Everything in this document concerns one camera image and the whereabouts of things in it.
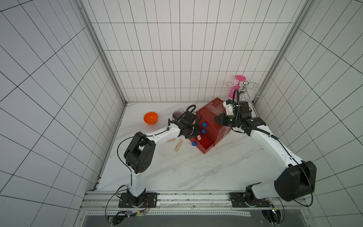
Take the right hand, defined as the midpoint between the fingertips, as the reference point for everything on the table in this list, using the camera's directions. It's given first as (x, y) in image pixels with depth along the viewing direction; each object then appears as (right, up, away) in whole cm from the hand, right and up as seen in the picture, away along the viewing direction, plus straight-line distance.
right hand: (216, 118), depth 84 cm
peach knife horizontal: (-25, -8, -22) cm, 35 cm away
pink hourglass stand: (+21, +28, +14) cm, 38 cm away
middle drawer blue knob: (-7, -8, +4) cm, 11 cm away
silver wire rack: (+20, +18, +5) cm, 27 cm away
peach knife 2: (-23, -18, +11) cm, 31 cm away
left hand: (-10, -11, +5) cm, 16 cm away
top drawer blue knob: (-7, -3, -2) cm, 8 cm away
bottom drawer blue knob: (-13, -17, +6) cm, 22 cm away
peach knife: (-10, -12, +4) cm, 16 cm away
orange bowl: (-45, -1, +21) cm, 49 cm away
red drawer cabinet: (-2, -7, +1) cm, 8 cm away
